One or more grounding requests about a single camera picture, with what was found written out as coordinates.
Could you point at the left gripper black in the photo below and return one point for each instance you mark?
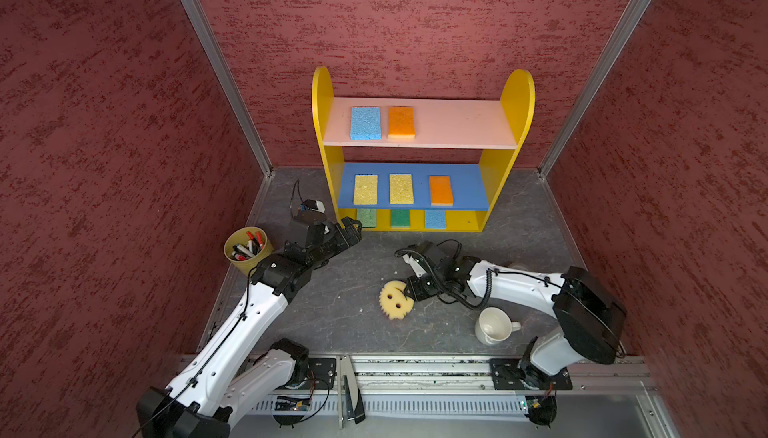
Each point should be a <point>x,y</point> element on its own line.
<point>342,241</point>

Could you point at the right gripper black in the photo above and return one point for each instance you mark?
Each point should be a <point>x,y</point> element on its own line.
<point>414,290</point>

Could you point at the green cellulose sponge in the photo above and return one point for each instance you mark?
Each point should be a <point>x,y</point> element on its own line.
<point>367,217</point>

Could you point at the blue sponge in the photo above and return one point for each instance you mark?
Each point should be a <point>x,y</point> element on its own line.
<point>435,219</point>
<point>365,123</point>

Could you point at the smiley face yellow sponge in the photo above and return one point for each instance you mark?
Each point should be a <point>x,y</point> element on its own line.
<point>393,300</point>

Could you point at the tan sponge green scrub back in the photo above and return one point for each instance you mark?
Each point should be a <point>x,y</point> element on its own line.
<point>400,218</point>

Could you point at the yellow cellulose sponge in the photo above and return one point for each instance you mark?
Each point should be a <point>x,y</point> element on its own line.
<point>365,191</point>
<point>401,189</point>

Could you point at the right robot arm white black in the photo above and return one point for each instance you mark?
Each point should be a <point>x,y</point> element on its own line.
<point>589,318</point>

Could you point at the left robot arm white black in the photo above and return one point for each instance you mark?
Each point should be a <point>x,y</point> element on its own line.
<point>210,396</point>

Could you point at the yellow shelf with coloured boards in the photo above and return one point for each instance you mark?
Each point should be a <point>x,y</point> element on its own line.
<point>496,128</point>

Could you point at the white mug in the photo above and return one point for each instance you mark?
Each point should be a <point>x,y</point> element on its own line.
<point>494,326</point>

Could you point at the yellow-green pen cup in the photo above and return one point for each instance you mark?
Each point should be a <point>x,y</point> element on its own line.
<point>247,247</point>

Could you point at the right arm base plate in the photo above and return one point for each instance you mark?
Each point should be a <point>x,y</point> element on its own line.
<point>509,375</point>

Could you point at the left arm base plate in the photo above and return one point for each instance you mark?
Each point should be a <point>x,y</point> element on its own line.
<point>311,371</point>

